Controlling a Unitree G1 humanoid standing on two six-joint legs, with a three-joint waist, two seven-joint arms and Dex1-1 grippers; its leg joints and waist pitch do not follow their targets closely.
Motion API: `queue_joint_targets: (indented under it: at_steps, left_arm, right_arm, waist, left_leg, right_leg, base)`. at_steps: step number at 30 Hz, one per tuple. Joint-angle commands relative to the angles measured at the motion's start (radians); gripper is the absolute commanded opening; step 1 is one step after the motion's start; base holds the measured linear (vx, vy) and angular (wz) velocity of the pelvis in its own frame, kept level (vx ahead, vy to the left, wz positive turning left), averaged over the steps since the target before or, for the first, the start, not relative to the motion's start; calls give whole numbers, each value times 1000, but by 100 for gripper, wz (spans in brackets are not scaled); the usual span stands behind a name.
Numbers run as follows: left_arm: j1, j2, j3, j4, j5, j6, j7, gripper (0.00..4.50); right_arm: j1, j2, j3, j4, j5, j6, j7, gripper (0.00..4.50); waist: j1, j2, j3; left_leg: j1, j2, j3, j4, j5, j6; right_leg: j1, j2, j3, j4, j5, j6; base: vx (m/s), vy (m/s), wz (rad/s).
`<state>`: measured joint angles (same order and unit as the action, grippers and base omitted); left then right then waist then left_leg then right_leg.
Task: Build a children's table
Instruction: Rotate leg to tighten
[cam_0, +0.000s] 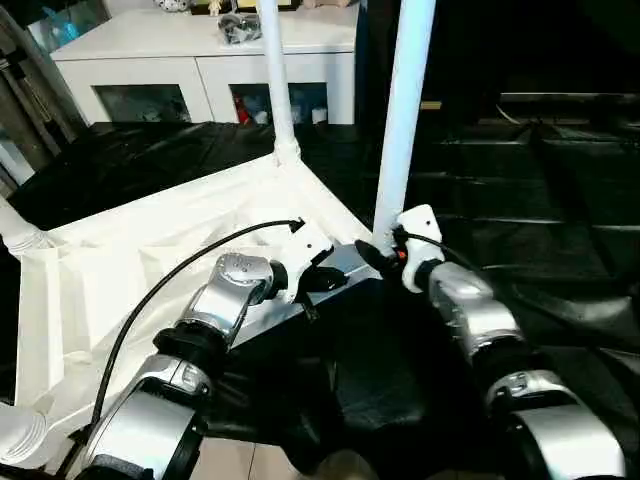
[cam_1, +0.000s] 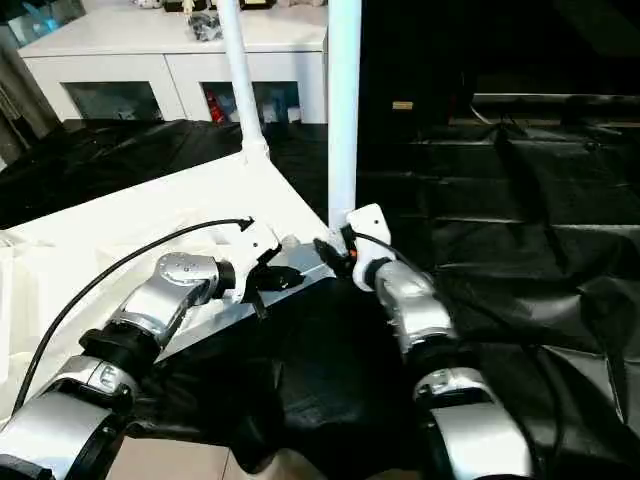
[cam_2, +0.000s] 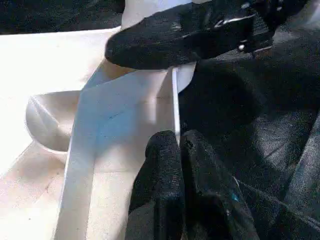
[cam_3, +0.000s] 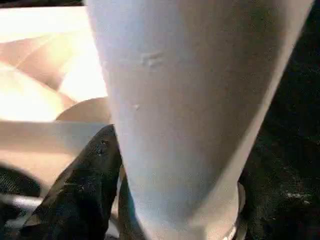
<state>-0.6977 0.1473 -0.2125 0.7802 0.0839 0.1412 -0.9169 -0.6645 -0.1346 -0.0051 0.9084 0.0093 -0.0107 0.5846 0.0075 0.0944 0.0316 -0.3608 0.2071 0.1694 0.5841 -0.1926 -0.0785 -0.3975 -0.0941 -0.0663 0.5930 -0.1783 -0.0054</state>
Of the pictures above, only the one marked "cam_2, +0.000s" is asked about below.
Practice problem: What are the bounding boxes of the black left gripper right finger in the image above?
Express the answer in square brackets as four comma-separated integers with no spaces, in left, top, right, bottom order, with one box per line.
[181,129,262,240]

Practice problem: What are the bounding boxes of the black work mat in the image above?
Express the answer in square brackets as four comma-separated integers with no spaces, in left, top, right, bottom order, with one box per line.
[0,0,320,240]

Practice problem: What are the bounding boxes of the white plastic table leg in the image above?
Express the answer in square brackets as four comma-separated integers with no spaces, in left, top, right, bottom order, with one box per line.
[121,0,201,31]

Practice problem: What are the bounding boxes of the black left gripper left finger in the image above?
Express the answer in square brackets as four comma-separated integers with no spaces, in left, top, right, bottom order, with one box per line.
[125,130,185,240]

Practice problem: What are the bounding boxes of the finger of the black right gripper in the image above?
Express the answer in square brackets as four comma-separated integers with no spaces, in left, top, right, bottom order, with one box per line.
[105,0,261,70]

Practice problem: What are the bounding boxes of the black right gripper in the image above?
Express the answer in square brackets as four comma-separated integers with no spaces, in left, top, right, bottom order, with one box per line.
[252,0,311,55]

